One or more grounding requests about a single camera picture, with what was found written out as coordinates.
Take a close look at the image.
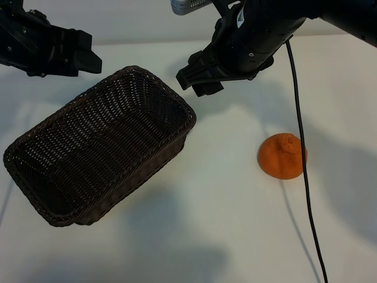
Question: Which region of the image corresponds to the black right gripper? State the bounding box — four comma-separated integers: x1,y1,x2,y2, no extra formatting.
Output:
176,0,307,98

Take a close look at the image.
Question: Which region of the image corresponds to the thin black cable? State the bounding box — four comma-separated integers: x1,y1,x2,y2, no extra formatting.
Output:
284,40,329,283

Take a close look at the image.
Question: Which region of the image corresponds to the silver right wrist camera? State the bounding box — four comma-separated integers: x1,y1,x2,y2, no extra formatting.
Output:
170,0,213,15

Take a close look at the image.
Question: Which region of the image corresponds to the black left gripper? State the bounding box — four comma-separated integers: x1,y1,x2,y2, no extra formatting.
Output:
0,5,102,78

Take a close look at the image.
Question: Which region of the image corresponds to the orange fruit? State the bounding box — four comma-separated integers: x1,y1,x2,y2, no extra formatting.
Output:
258,133,309,180

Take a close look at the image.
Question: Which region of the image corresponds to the dark brown wicker basket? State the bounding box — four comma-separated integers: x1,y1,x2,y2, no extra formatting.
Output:
2,65,197,227

